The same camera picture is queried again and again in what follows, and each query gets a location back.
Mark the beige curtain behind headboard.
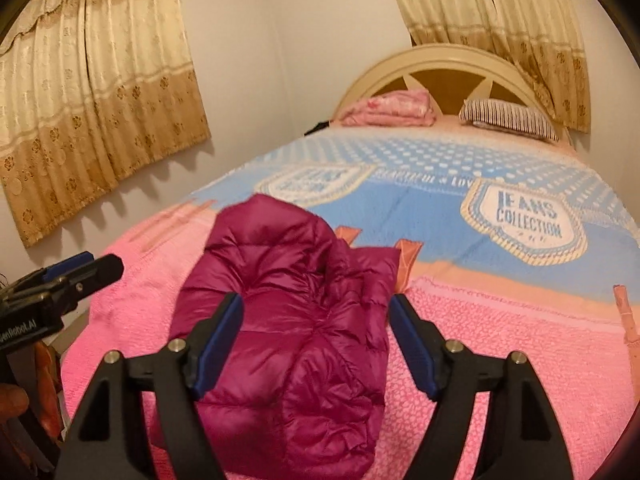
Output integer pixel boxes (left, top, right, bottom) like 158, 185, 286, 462
396, 0, 591, 133

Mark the beige curtain on side wall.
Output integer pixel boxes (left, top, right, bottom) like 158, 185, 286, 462
1, 0, 210, 247

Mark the person's left hand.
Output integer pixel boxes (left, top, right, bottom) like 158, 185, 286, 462
0, 341, 64, 470

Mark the striped pillow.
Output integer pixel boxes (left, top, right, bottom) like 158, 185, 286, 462
459, 99, 559, 143

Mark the pink and blue bedspread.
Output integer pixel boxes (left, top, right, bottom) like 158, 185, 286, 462
62, 116, 639, 479

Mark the folded pink blanket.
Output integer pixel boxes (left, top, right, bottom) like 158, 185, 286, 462
333, 89, 437, 128

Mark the magenta puffer jacket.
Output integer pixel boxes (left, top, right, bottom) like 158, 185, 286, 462
169, 194, 400, 479

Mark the cream wooden headboard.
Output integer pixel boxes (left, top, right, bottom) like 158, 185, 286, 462
331, 44, 544, 122

